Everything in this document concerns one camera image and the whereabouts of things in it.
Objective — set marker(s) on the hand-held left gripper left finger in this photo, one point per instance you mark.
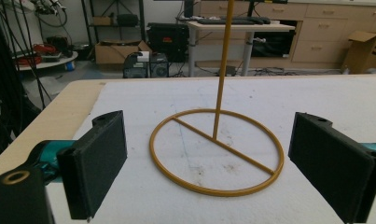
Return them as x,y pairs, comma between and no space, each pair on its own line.
92,168

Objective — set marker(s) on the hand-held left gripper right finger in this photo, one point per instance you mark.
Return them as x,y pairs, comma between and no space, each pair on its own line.
328,165

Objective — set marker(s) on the blue tape roll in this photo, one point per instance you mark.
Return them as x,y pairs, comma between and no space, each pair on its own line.
70,66

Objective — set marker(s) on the black device with white top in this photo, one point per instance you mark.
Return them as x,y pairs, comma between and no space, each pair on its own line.
135,67

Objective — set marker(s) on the round white table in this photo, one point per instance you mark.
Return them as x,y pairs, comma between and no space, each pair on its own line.
52,63

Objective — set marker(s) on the low open cardboard box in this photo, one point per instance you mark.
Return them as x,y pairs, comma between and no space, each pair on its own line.
114,54

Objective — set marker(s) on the tall open cardboard box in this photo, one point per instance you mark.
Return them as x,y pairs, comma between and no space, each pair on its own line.
363,53

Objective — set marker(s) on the black box with round fan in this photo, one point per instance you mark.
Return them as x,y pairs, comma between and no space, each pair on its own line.
159,67

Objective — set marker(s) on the light wooden drawer cabinet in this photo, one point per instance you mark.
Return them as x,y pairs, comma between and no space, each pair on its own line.
322,37

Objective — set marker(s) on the black power adapter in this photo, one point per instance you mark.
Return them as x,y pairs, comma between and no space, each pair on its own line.
231,70

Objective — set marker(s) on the white foam mat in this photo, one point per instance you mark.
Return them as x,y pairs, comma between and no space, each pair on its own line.
207,93

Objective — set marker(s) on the small brown cardboard box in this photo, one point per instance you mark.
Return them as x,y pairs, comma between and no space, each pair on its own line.
102,20

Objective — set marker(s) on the black computer case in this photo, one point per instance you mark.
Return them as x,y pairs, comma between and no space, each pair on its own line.
168,40

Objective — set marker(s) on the black bag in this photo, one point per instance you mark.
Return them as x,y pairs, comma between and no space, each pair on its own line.
127,20

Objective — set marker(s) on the black metal shelf rack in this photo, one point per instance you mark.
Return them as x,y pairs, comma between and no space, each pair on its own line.
141,18

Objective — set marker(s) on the white desk with grey legs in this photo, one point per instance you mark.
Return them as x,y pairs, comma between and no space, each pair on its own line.
238,27

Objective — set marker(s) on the black keyboard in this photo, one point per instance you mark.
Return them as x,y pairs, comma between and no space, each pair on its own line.
226,21

